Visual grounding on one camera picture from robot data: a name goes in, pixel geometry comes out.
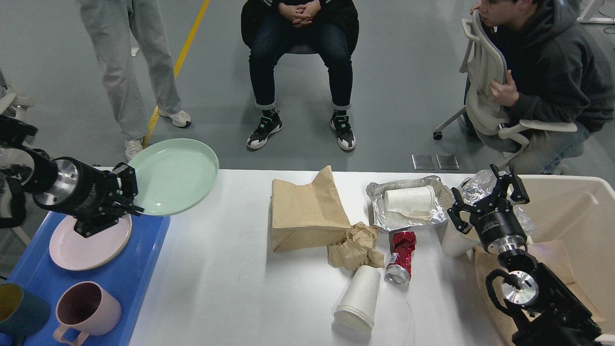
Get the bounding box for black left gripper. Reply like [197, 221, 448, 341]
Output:
[58, 158, 144, 238]

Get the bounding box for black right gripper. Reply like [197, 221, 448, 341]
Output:
[447, 163, 530, 254]

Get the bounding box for green plate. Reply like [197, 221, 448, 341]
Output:
[129, 138, 220, 215]

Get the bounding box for pink mug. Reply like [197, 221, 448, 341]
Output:
[53, 281, 122, 346]

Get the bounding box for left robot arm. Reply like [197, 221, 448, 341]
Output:
[0, 116, 144, 238]

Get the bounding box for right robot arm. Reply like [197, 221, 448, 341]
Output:
[447, 164, 602, 346]

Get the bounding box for crumpled aluminium foil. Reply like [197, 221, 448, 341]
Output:
[458, 170, 537, 235]

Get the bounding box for upright white paper cup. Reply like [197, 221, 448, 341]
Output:
[441, 221, 480, 258]

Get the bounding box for pink plate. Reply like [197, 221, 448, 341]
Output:
[49, 214, 132, 271]

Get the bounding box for floor socket plate right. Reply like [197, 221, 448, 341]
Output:
[436, 155, 460, 170]

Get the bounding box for floor socket plate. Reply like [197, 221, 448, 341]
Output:
[411, 155, 435, 171]
[436, 155, 460, 170]

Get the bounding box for paper cup in foil tray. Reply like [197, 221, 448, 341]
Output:
[384, 185, 435, 217]

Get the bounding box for flat brown paper bag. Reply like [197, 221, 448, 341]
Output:
[472, 239, 606, 346]

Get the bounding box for blue plastic tray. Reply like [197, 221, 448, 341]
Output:
[7, 212, 171, 346]

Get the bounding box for floor socket plate left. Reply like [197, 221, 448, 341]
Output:
[411, 155, 435, 171]

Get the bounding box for beige plastic bin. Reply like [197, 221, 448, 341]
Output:
[500, 175, 615, 346]

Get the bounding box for crushed red can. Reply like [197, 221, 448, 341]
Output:
[385, 231, 417, 285]

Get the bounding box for aluminium foil tray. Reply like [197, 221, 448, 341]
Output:
[366, 175, 454, 233]

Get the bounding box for crumpled brown paper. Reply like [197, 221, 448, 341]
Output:
[327, 222, 385, 272]

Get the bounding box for dark teal cup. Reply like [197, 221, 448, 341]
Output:
[0, 283, 51, 337]

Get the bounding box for white office chair right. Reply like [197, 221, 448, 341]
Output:
[433, 10, 577, 169]

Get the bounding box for seated person on right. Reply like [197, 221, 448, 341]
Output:
[472, 0, 614, 174]

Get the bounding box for lying white paper cup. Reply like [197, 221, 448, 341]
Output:
[333, 265, 381, 333]

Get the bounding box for standing person grey trousers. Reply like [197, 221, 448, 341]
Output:
[76, 0, 192, 160]

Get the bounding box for large brown paper bag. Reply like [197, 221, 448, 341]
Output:
[271, 166, 351, 252]

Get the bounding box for seated person dark jeans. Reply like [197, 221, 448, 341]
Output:
[240, 0, 360, 152]

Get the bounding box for chair under middle person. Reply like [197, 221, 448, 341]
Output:
[285, 44, 317, 55]

